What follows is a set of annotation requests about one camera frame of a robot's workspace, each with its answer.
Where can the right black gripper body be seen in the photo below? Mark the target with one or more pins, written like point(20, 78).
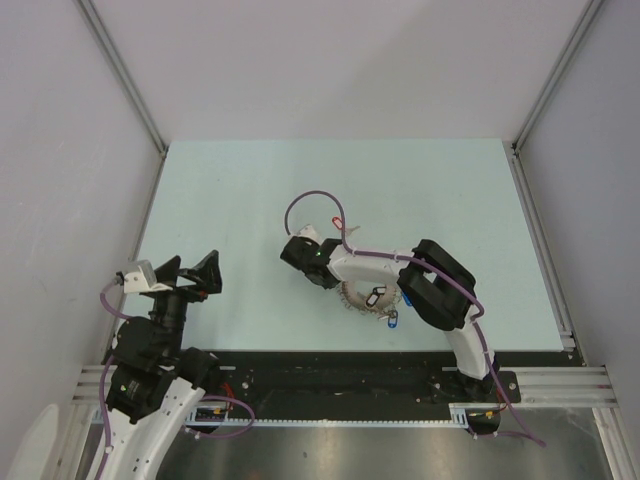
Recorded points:
point(329, 284)

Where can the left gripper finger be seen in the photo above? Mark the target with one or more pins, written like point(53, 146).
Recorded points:
point(166, 275)
point(205, 276)

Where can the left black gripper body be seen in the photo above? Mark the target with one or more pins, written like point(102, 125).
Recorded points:
point(170, 306)

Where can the red key tag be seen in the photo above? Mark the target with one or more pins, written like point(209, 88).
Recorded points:
point(338, 222)

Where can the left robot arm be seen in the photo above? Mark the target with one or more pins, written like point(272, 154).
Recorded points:
point(150, 383)

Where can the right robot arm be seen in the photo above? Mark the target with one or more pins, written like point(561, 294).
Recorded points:
point(438, 287)

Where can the black key tag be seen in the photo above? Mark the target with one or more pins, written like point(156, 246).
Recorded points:
point(374, 297)

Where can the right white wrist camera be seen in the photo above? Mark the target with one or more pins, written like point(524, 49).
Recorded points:
point(308, 232)

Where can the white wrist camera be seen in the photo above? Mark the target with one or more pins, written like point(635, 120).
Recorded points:
point(140, 278)
point(308, 232)

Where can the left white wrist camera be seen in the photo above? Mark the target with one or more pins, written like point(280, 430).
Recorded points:
point(140, 278)

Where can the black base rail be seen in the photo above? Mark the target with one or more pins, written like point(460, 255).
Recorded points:
point(360, 386)

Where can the white cable duct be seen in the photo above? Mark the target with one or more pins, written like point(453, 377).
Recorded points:
point(458, 418)

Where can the right aluminium frame post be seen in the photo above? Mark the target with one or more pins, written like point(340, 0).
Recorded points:
point(568, 53)

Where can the aluminium frame post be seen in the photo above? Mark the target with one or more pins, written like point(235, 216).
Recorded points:
point(568, 53)
point(106, 44)

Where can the left aluminium frame post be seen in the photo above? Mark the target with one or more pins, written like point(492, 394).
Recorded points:
point(106, 44)

